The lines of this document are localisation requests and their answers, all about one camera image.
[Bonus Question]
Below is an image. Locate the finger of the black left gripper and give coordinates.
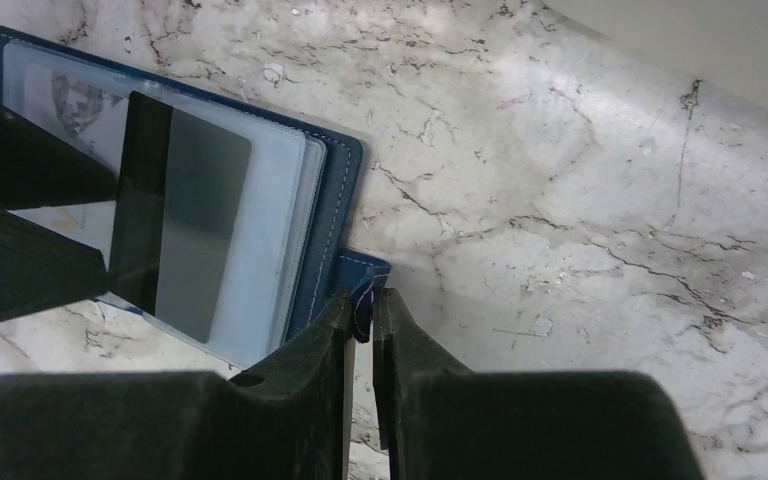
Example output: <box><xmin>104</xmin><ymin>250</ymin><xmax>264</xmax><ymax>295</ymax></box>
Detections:
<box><xmin>0</xmin><ymin>209</ymin><xmax>108</xmax><ymax>322</ymax></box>
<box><xmin>0</xmin><ymin>104</ymin><xmax>117</xmax><ymax>210</ymax></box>

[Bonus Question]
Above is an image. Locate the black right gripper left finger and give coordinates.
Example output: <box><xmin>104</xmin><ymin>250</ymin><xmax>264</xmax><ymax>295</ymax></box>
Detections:
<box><xmin>0</xmin><ymin>289</ymin><xmax>353</xmax><ymax>479</ymax></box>

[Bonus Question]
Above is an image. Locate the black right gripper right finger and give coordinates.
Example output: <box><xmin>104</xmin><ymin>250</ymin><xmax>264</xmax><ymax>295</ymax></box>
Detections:
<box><xmin>372</xmin><ymin>289</ymin><xmax>703</xmax><ymax>479</ymax></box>

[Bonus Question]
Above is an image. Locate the blue card holder wallet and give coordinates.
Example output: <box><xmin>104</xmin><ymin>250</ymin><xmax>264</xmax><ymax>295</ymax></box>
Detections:
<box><xmin>0</xmin><ymin>26</ymin><xmax>389</xmax><ymax>367</ymax></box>

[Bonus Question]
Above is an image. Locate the white card with crest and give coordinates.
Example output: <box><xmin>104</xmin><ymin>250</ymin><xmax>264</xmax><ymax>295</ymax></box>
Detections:
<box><xmin>3</xmin><ymin>62</ymin><xmax>132</xmax><ymax>262</ymax></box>

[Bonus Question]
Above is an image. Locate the white rectangular plastic tray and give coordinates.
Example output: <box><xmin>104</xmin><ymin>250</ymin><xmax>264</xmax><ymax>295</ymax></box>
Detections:
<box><xmin>548</xmin><ymin>0</ymin><xmax>768</xmax><ymax>109</ymax></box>

